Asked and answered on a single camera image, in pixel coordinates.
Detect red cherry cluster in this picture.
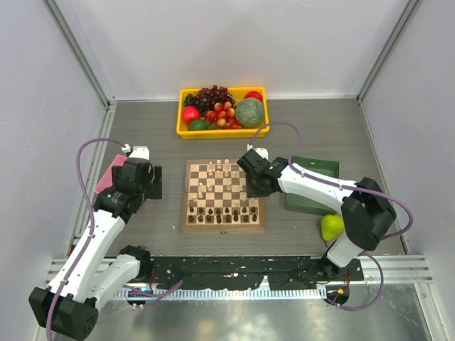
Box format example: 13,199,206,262
204,102,242,129

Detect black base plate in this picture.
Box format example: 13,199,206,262
135,256,364,291

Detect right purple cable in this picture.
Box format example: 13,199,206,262
247,121,415,312

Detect green melon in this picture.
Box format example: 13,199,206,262
235,98,265,129

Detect green tray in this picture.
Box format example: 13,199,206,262
284,156,340,216

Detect green pear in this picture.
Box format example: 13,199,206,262
320,214,345,242

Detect red tomato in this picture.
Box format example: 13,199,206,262
244,91,263,102

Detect purple cable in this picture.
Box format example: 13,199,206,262
247,121,415,312
45,138,184,340

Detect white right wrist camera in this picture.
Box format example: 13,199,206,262
247,144,269,160

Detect wooden chess board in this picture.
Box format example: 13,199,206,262
181,159,266,233

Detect yellow plastic fruit bin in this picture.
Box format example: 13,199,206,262
176,86,269,140

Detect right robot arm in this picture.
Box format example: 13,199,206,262
237,148,397,280

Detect pink plastic box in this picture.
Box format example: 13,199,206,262
93,153,154,196

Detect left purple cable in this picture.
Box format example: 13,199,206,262
45,138,184,340

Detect dark grape bunch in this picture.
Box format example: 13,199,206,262
183,85,235,114

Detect red apple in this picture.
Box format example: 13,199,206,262
181,106,201,124

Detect green lime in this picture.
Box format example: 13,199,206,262
188,119,209,131

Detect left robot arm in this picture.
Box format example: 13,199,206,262
28,157,162,340

